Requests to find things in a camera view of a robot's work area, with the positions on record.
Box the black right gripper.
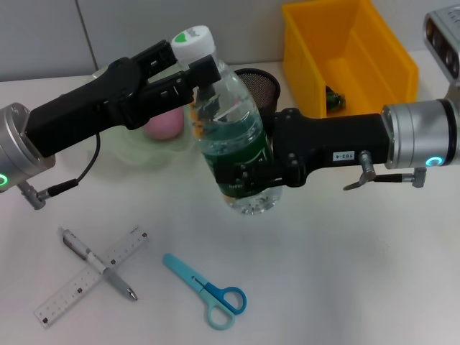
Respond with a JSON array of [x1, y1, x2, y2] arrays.
[[215, 106, 392, 198]]

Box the black mesh pen holder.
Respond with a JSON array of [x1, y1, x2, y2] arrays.
[[236, 68, 282, 121]]

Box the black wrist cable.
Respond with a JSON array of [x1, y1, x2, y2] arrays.
[[373, 166, 429, 188], [20, 132, 102, 212]]

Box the grey white ballpoint pen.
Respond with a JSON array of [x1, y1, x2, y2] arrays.
[[58, 226, 139, 302]]

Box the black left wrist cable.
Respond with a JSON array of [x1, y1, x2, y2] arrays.
[[20, 132, 102, 212]]

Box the blue and teal scissors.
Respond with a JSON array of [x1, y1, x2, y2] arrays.
[[162, 253, 248, 331]]

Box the silver right gripper post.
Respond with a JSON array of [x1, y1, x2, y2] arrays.
[[343, 149, 375, 191]]

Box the yellow plastic bin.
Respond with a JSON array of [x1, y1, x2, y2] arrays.
[[281, 0, 420, 119]]

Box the clear plastic ruler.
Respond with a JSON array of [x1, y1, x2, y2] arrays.
[[34, 224, 151, 328]]

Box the pink toy peach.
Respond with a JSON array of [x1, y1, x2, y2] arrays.
[[143, 107, 185, 142]]

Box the clear green-label water bottle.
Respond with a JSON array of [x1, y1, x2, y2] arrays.
[[170, 24, 284, 217]]

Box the green plastic wrapper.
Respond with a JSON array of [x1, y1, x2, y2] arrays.
[[325, 85, 346, 113]]

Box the green glass fruit plate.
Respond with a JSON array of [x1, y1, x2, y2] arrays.
[[89, 64, 202, 173]]

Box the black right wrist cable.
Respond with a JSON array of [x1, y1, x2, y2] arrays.
[[373, 166, 429, 188]]

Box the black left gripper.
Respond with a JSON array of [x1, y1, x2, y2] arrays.
[[27, 40, 222, 159]]

